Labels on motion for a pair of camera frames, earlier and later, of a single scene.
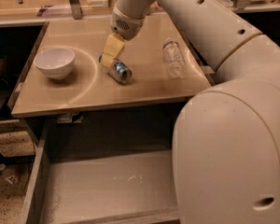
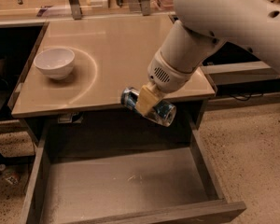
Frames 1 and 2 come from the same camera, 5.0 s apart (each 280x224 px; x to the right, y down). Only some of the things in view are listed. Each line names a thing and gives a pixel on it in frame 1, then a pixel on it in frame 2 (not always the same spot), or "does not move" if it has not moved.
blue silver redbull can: [119, 70] -> [162, 113]
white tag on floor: [12, 179] does not move
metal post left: [75, 1] does not move
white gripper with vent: [127, 28] -> [168, 74]
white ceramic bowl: [56, 63] does not move
